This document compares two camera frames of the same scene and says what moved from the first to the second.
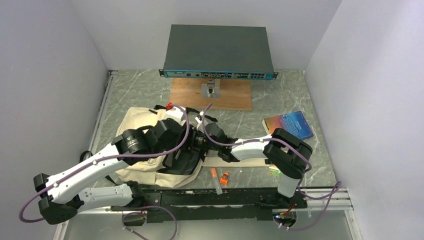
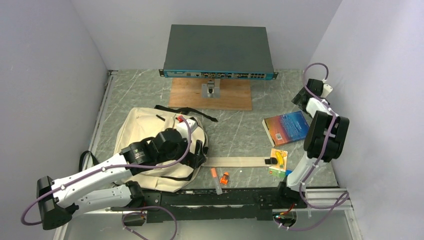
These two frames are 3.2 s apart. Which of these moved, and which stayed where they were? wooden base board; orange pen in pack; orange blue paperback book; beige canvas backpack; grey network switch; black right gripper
Moved: beige canvas backpack; black right gripper
Stayed: grey network switch; orange pen in pack; wooden base board; orange blue paperback book
